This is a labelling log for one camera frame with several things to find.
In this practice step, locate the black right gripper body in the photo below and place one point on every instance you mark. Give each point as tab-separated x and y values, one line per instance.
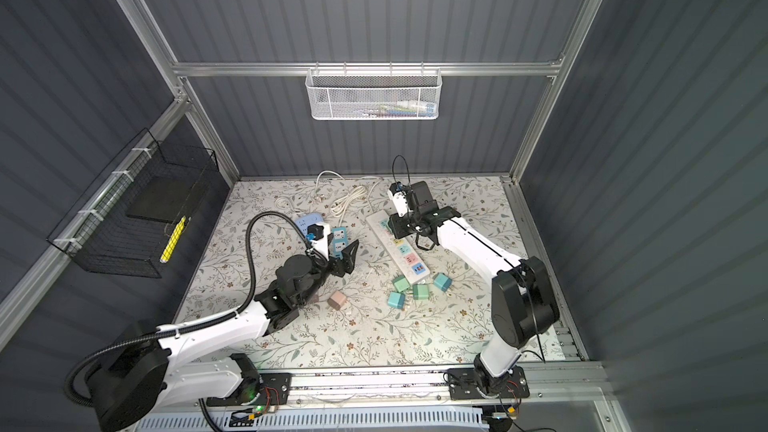
413	220

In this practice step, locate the yellow marker pen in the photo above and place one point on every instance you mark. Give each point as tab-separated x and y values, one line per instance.
173	240

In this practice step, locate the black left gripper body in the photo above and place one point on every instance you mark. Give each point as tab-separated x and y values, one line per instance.
317	274

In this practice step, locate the white wire mesh basket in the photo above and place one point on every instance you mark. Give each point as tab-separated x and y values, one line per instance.
348	97

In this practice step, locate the teal charger plug right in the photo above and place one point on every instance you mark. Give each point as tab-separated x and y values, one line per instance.
442	282

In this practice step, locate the light blue round socket hub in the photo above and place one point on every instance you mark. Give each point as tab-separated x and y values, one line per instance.
306	225

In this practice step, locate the pink USB charger plug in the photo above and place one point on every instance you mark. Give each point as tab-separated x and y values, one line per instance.
337	300

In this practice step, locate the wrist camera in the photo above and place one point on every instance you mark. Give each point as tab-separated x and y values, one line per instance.
321	247
398	196

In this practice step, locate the teal charger plug front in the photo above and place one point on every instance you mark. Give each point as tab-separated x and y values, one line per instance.
396	300

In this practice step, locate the green charger plug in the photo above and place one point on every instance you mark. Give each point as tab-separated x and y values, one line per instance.
420	292
401	284

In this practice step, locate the black wire wall basket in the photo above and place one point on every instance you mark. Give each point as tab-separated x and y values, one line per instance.
122	227

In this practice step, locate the white multicolour power strip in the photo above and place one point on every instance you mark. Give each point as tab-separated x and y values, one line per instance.
403	253

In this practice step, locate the teal charger plug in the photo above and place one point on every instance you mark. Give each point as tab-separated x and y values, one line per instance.
442	282
396	300

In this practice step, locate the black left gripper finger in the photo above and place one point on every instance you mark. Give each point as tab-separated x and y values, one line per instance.
345	264
336	246

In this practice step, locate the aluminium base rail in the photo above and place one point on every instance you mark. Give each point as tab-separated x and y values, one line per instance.
422	385

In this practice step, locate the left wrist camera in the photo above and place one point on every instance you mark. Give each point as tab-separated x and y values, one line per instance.
321	247

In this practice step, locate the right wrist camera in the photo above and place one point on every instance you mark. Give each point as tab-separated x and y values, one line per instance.
398	196

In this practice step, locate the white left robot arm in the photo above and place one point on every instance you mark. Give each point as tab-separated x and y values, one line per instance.
147	371

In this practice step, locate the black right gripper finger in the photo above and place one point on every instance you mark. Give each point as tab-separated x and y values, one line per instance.
426	240
401	228

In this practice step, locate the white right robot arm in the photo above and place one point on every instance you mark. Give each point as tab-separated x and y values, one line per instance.
523	302

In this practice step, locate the teal tower power strip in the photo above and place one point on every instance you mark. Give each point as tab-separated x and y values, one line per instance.
340	239

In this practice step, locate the green charger plug front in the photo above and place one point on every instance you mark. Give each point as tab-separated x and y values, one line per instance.
420	292

